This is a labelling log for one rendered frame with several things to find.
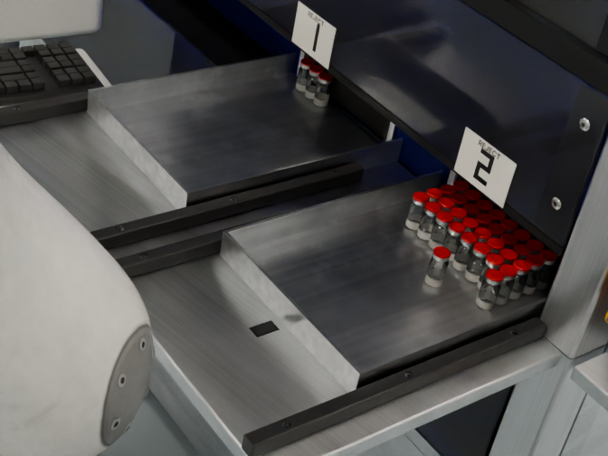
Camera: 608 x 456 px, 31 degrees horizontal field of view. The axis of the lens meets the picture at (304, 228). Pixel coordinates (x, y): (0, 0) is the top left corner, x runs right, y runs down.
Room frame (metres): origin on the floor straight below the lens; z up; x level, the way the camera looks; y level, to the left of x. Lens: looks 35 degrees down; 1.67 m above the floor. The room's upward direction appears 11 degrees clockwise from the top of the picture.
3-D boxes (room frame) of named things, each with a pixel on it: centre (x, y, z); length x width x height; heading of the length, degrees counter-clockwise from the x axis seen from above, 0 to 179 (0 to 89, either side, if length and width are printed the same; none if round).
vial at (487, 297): (1.03, -0.22, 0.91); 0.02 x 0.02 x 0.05
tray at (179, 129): (1.30, 0.10, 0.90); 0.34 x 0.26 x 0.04; 132
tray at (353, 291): (1.04, -0.12, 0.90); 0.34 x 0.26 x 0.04; 132
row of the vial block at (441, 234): (1.10, -0.19, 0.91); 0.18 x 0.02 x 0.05; 42
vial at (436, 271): (1.05, -0.16, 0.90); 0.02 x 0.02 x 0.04
